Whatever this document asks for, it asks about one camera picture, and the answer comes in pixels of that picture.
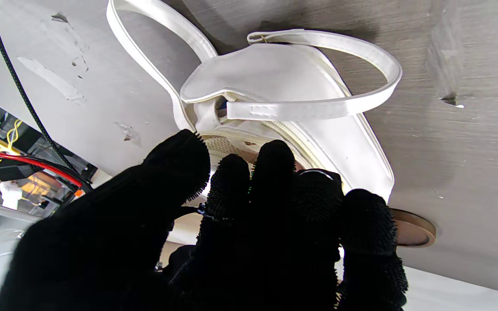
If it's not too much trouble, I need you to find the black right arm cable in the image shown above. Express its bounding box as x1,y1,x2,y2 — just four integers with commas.
0,0,95,193

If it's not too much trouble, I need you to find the brown wooden necklace stand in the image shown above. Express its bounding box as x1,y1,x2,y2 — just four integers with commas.
389,209,437,248

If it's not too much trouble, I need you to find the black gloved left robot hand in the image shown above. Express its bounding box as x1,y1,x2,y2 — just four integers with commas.
0,130,409,311

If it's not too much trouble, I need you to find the white leather handbag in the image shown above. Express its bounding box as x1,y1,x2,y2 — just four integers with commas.
106,0,403,203

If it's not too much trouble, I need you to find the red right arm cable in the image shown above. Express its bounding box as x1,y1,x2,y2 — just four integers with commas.
0,152,84,189

